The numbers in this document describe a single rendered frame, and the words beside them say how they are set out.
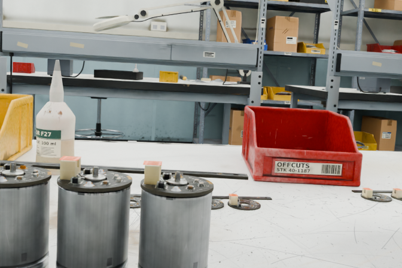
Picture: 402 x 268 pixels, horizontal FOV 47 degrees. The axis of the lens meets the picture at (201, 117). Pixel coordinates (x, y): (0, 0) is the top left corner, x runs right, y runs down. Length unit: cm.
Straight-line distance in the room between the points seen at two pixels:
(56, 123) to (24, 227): 26
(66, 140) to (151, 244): 27
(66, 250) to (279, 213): 21
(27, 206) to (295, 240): 18
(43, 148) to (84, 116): 416
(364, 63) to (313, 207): 236
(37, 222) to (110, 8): 442
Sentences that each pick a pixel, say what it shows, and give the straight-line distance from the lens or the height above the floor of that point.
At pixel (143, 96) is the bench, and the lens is 248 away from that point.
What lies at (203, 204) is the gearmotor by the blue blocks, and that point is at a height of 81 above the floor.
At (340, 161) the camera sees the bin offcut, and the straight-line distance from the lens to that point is 44.
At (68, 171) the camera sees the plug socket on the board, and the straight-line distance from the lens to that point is 16.
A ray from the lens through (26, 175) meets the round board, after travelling 17.
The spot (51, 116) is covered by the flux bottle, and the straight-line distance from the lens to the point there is 42.
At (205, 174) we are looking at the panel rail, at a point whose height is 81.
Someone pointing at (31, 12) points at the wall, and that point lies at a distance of 465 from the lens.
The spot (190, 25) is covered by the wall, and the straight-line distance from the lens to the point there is 458.
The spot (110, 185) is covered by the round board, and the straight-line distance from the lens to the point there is 15.
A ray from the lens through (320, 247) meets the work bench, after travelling 29.
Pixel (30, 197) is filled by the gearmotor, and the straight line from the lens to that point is 16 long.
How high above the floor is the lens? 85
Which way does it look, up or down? 6 degrees down
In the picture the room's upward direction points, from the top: 3 degrees clockwise
